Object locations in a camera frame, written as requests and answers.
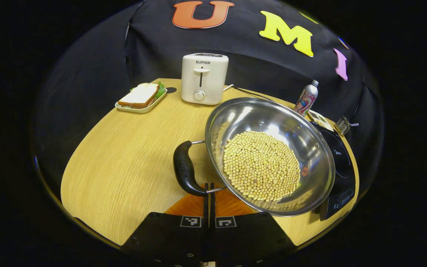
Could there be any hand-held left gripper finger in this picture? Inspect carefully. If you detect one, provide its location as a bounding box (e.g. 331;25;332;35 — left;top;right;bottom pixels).
121;183;211;267
210;183;297;267

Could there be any pile of yellow soybeans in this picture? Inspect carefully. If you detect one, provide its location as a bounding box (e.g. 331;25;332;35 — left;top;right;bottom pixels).
223;131;301;202

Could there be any stainless steel pot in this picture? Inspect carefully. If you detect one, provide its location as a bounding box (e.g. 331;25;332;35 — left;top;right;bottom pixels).
173;97;335;217

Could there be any black induction cooktop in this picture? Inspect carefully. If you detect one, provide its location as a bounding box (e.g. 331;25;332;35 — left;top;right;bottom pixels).
310;121;357;221

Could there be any white sandwich tray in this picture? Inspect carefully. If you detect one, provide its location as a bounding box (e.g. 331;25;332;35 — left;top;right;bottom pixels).
115;87;168;113

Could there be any white toaster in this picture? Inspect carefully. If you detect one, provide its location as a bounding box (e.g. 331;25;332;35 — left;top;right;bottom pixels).
181;53;229;105

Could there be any sandwich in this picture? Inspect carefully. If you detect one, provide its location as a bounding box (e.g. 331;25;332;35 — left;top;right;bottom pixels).
118;82;165;109

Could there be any white divided grain tray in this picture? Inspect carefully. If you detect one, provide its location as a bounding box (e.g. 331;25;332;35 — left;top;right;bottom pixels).
307;110;334;132

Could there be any silver drink bottle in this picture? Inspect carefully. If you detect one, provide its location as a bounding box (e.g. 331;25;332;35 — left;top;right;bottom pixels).
294;79;319;117

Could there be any black power cable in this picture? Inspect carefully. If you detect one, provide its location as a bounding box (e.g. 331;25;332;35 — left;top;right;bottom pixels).
234;87;273;101

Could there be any metal wire holder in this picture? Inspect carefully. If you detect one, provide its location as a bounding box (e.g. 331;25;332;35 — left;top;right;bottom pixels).
335;116;359;136

